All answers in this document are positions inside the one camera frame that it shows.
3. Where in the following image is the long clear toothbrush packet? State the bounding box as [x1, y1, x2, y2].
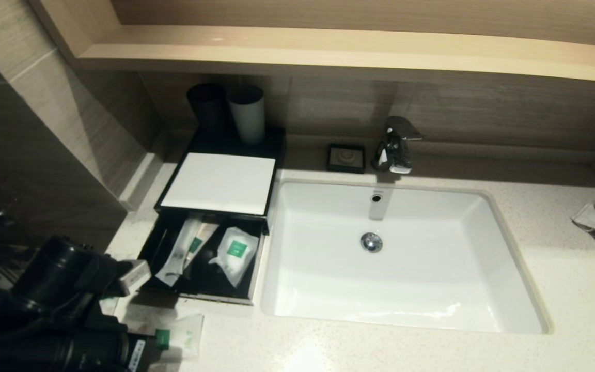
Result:
[99, 296, 121, 317]

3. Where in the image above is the black plastic cup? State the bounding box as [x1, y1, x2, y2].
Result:
[185, 84, 227, 140]

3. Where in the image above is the black square soap dish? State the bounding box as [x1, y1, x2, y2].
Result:
[327, 145, 366, 175]

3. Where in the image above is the black glossy box drawer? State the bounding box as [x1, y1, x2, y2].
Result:
[135, 209, 268, 306]

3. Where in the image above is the clear tube packet green label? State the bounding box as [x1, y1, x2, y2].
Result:
[154, 214, 205, 288]

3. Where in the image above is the black tray with white liner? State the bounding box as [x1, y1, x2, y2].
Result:
[155, 127, 286, 218]

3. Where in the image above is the chrome sink drain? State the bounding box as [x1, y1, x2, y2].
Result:
[360, 232, 384, 254]

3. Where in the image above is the light wooden wall shelf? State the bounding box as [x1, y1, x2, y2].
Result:
[29, 0, 595, 86]

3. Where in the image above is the white paper packet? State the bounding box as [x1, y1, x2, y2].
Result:
[185, 222, 220, 270]

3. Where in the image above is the chrome sink faucet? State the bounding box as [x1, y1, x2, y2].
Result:
[371, 117, 423, 175]

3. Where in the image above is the white ceramic sink basin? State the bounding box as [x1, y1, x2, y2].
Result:
[261, 178, 554, 335]

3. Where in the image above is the small sachet with green label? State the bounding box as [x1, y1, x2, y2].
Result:
[208, 226, 260, 288]

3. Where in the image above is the grey plastic cup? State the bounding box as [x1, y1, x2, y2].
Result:
[228, 85, 267, 145]

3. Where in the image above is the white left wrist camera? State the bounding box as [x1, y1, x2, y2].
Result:
[117, 259, 152, 297]

